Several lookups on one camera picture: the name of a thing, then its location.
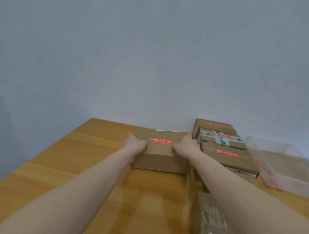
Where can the long cardboard box red label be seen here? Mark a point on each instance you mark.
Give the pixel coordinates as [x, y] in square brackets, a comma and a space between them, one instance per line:
[231, 159]

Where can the cardboard box with green tape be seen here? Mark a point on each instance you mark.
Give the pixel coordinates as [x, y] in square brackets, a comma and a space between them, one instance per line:
[224, 140]

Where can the person's left thumb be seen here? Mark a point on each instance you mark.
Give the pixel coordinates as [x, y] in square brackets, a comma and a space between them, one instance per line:
[143, 145]

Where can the small cardboard box red label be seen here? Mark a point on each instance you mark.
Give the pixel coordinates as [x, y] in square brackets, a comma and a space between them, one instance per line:
[217, 127]

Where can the person's right thumb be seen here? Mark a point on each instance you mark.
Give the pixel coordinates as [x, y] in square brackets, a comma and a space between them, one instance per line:
[176, 147]

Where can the clear plastic bin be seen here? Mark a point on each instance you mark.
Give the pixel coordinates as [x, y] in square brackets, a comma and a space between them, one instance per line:
[280, 164]

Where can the cardboard box with red label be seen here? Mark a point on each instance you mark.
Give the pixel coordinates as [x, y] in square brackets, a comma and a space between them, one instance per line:
[161, 154]

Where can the person's right forearm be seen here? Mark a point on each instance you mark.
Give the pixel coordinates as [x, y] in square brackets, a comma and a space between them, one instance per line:
[241, 200]

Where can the person's right hand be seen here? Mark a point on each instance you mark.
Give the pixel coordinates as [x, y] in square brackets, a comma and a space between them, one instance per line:
[187, 147]

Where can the person's left hand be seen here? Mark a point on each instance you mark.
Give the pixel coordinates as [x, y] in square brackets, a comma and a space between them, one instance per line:
[134, 144]

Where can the plain cardboard box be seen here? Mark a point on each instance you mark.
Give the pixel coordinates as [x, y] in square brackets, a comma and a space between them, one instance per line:
[246, 177]

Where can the person's left forearm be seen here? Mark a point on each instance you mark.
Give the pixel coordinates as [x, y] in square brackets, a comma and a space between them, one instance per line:
[72, 192]

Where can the cardboard box with clear tape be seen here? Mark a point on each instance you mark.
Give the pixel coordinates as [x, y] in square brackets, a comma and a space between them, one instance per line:
[205, 214]

